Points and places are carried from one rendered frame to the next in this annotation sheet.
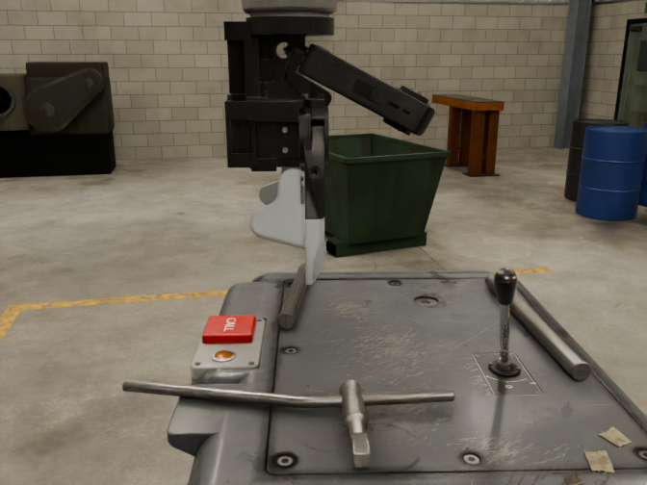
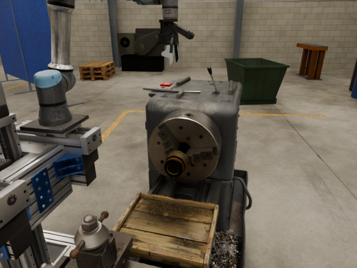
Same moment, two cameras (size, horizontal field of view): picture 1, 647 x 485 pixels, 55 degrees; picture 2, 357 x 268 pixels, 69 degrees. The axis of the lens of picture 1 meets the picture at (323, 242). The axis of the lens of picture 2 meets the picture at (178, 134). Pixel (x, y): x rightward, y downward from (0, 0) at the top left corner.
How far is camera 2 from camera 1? 86 cm
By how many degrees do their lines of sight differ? 16
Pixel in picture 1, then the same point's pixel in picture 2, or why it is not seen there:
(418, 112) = (189, 35)
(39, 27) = (141, 15)
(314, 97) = (173, 32)
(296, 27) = (169, 20)
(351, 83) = (178, 30)
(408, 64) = (288, 30)
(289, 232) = (167, 55)
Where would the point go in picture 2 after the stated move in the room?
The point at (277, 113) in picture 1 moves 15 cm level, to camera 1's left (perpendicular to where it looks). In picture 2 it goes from (166, 35) to (137, 34)
